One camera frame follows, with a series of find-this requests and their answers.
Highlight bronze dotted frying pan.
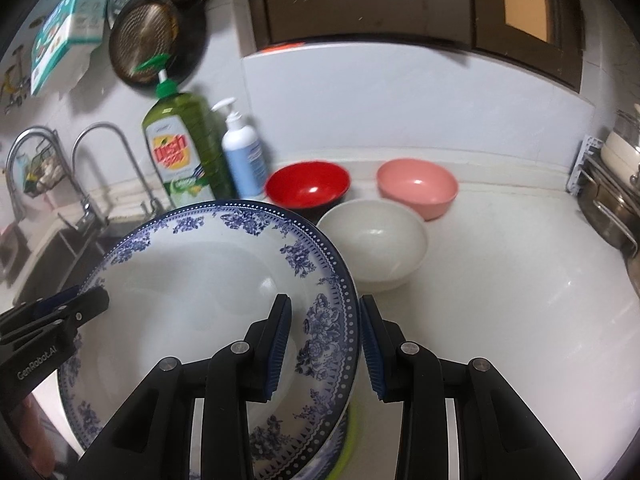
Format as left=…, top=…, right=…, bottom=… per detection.
left=108, top=0, right=181, bottom=84

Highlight black wire basket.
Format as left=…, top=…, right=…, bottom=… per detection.
left=21, top=145, right=68, bottom=197

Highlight white pot rack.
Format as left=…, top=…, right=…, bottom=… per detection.
left=566, top=135, right=640, bottom=261

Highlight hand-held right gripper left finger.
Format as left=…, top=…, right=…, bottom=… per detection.
left=80, top=294, right=293, bottom=480

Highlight cream pot with glass lid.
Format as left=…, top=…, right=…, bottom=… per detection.
left=600, top=109, right=640, bottom=172

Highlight large steel pot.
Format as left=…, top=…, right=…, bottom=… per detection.
left=577, top=180, right=640, bottom=256

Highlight steel kitchen sink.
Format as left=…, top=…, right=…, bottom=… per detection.
left=10, top=222, right=126, bottom=307

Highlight pink bowl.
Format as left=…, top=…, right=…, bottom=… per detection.
left=376, top=158, right=459, bottom=221

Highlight red bowl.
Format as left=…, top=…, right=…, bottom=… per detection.
left=264, top=161, right=352, bottom=226

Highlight white pump bottle blue label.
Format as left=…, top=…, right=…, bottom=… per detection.
left=211, top=97, right=268, bottom=198

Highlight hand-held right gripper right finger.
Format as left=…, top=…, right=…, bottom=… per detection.
left=360, top=294, right=583, bottom=480

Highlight green plate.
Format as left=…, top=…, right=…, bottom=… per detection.
left=337, top=402, right=363, bottom=480

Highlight tall chrome faucet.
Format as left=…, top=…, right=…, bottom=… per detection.
left=6, top=127, right=108, bottom=233

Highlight white bowl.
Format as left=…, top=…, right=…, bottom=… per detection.
left=316, top=198, right=430, bottom=294

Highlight black frying pan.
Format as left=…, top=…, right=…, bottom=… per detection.
left=120, top=5, right=208, bottom=88

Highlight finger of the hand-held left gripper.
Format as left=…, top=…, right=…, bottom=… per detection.
left=0, top=286, right=110, bottom=356
left=0, top=286, right=82, bottom=332

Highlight wall pipe valves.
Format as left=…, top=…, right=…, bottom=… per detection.
left=0, top=45, right=31, bottom=112

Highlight small gooseneck faucet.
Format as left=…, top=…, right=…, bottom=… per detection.
left=71, top=122, right=167, bottom=226

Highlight blue floral white plate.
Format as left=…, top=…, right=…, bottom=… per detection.
left=56, top=200, right=362, bottom=480
left=287, top=405, right=351, bottom=480

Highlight paper towel pack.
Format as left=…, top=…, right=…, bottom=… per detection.
left=30, top=0, right=112, bottom=97

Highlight green dish soap bottle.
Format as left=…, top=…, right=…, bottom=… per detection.
left=131, top=55, right=237, bottom=209

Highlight dark wooden window frame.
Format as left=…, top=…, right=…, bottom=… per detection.
left=243, top=0, right=586, bottom=93

